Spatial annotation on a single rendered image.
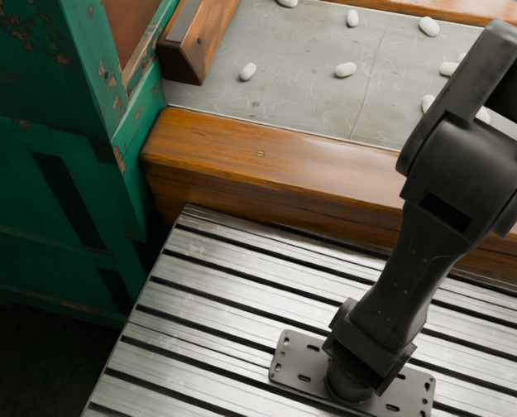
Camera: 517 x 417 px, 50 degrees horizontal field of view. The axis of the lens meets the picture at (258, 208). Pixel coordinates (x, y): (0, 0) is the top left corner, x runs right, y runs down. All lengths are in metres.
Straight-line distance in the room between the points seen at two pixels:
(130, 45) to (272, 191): 0.26
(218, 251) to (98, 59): 0.31
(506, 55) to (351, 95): 0.50
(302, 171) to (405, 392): 0.31
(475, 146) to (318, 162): 0.39
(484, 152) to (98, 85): 0.42
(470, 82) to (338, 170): 0.38
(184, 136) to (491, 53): 0.49
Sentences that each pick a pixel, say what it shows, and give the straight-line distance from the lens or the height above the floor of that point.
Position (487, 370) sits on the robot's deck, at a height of 0.67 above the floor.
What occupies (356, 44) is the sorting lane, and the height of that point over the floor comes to 0.74.
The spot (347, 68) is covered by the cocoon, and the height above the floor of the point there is 0.76.
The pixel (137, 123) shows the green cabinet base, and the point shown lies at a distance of 0.78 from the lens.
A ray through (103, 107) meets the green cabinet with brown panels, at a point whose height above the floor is 0.89.
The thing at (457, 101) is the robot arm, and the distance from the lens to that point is 0.41.
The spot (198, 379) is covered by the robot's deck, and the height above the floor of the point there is 0.67.
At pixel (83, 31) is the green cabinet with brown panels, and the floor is 0.99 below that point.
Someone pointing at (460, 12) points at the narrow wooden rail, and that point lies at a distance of 1.04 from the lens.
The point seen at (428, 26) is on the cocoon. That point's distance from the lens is 1.01.
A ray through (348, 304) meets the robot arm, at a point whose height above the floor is 0.80.
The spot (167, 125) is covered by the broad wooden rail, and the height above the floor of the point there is 0.76.
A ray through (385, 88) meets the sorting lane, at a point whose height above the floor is 0.74.
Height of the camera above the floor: 1.37
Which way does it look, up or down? 58 degrees down
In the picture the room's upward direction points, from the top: 1 degrees counter-clockwise
